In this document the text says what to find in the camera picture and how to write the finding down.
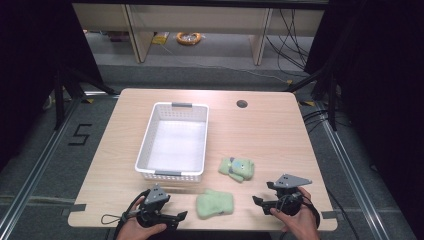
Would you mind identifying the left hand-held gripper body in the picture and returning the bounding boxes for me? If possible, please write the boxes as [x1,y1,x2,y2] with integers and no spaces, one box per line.
[136,184,171,229]

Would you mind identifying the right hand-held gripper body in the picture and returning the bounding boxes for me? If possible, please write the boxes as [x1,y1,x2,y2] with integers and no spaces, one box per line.
[266,173,313,217]

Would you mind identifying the green mitten with face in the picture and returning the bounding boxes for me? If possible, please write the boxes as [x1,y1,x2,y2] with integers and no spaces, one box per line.
[218,157,256,183]

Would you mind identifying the white perforated plastic basket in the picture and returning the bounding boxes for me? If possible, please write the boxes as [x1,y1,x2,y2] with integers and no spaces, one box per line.
[134,101,210,183]

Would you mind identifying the person's right hand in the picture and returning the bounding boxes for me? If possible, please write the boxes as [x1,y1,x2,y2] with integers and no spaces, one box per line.
[270,187,321,240]

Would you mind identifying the person's left hand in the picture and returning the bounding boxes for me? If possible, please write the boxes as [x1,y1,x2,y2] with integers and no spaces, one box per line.
[116,196,168,240]

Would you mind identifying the black metal stand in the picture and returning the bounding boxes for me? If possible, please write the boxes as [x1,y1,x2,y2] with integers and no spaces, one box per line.
[285,64,338,132]
[53,65,118,131]

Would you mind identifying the yellow packet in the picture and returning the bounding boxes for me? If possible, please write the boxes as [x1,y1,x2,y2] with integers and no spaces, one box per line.
[151,32,171,46]

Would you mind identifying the pale wooden shelf unit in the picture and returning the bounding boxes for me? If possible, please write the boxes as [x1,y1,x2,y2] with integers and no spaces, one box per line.
[72,3,326,66]

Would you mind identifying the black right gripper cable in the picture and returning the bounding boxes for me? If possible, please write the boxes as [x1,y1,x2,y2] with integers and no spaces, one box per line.
[301,194,361,240]

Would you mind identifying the aluminium floor rail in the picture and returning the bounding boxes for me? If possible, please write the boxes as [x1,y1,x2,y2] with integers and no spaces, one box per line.
[315,102,392,240]
[0,99,82,234]

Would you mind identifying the bundle of black floor cables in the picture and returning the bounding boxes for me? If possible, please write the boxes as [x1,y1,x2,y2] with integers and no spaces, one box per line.
[265,9,312,72]

